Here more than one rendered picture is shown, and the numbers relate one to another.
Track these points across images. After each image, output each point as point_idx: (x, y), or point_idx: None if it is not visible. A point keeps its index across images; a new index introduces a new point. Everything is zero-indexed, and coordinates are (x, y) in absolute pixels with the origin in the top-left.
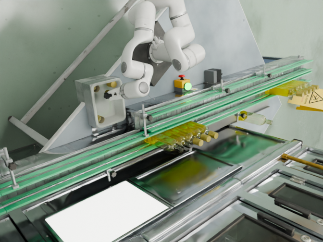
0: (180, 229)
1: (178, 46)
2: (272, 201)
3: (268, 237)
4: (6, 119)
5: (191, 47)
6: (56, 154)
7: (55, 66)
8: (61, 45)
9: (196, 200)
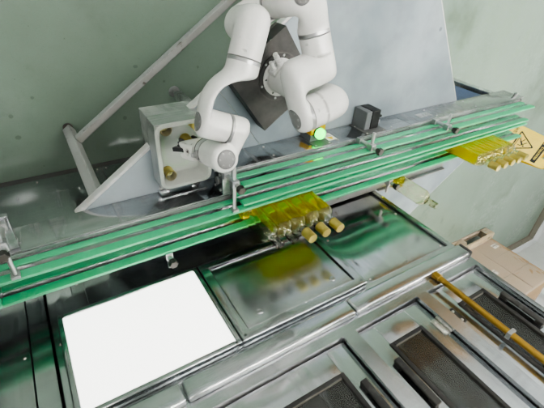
0: (240, 383)
1: (299, 93)
2: (391, 359)
3: None
4: (61, 127)
5: (325, 92)
6: (95, 223)
7: (136, 56)
8: (148, 25)
9: (280, 335)
